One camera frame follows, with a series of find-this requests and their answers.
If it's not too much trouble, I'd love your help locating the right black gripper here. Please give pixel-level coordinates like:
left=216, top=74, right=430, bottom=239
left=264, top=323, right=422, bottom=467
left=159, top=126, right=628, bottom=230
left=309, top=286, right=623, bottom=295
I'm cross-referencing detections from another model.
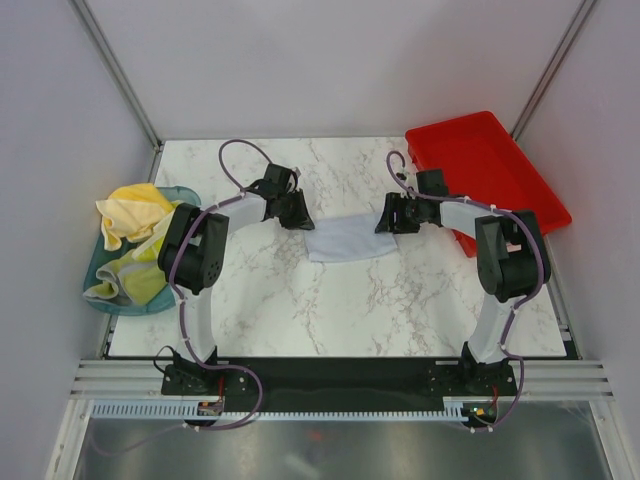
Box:
left=374, top=193, right=426, bottom=235

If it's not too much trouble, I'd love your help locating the light blue towel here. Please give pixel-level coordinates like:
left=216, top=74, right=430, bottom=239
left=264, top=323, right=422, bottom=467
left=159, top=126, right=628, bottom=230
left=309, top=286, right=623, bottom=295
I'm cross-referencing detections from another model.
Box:
left=305, top=213, right=397, bottom=263

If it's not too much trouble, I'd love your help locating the green frog pattern towel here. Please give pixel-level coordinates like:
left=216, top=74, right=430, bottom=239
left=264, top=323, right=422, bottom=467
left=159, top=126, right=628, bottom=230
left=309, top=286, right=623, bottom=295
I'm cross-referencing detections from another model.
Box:
left=132, top=200, right=182, bottom=263

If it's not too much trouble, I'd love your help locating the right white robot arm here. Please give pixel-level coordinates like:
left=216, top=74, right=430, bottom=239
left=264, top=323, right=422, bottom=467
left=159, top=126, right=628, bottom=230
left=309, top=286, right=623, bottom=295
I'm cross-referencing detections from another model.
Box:
left=375, top=170, right=551, bottom=394

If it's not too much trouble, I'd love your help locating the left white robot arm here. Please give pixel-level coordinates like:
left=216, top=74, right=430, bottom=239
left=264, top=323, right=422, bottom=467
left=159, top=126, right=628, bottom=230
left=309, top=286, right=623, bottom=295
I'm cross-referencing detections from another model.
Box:
left=158, top=164, right=315, bottom=394

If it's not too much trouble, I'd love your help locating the red plastic tray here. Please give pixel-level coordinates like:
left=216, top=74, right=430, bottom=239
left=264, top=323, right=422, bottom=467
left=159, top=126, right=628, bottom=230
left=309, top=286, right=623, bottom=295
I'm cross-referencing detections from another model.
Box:
left=405, top=111, right=572, bottom=235

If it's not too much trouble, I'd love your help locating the yellow towel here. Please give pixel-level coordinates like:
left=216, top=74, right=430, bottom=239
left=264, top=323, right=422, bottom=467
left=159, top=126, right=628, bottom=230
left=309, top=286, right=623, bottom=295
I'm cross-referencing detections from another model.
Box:
left=95, top=183, right=174, bottom=251

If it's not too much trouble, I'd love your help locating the grey green towel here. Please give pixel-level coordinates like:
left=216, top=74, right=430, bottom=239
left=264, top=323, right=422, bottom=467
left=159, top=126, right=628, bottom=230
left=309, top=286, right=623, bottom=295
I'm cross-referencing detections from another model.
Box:
left=83, top=251, right=167, bottom=307

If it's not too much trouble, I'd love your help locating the teal plastic basket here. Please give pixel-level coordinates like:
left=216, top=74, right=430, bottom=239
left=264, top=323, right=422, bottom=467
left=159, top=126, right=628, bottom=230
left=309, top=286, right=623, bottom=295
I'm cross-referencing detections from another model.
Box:
left=83, top=183, right=201, bottom=316

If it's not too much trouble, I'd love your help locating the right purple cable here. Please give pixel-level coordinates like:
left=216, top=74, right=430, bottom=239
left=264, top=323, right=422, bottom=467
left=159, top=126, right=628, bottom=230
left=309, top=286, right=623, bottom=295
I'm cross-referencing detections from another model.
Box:
left=385, top=151, right=546, bottom=356

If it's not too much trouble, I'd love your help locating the purple cable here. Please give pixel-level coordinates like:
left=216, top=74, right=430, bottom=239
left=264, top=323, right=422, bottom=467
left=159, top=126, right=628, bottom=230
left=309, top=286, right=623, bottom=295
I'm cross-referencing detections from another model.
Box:
left=167, top=139, right=276, bottom=366
left=385, top=151, right=546, bottom=356

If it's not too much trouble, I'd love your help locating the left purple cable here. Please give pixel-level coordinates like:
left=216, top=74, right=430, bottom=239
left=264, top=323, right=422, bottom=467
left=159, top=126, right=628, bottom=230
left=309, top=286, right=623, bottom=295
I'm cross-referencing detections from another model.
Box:
left=167, top=139, right=276, bottom=366

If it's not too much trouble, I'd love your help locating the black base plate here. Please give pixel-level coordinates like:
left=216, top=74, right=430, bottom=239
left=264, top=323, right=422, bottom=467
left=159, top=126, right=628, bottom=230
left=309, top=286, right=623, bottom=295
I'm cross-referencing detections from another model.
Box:
left=161, top=356, right=517, bottom=413

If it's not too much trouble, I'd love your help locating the grey slotted cable duct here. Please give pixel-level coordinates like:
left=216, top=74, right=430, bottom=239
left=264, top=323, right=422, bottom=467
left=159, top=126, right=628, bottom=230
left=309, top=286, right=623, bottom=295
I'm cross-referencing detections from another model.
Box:
left=90, top=398, right=497, bottom=422

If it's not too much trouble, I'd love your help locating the right aluminium frame post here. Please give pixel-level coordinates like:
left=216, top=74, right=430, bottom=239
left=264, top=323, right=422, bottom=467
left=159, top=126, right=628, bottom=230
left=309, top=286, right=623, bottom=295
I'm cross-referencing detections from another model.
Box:
left=510, top=0, right=600, bottom=142

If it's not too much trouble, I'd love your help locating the aluminium frame post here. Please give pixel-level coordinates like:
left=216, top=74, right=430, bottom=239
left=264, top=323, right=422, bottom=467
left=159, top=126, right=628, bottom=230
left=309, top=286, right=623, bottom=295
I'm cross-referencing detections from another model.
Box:
left=69, top=0, right=162, bottom=151
left=510, top=0, right=600, bottom=142

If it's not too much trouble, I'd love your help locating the left aluminium frame post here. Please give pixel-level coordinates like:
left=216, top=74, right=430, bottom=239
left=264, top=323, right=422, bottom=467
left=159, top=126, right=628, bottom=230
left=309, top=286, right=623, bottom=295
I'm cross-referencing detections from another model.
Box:
left=69, top=0, right=162, bottom=151

